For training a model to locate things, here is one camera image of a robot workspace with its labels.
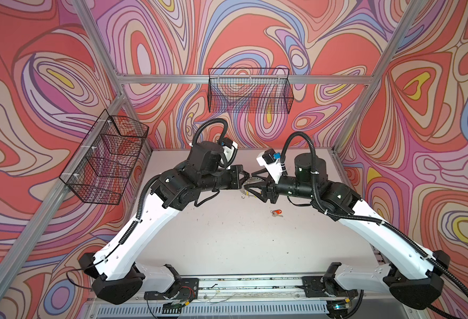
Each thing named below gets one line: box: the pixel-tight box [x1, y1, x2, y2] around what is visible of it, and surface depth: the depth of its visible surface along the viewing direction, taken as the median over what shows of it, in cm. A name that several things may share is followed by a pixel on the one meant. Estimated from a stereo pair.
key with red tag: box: [269, 209, 284, 218], surface depth 95 cm
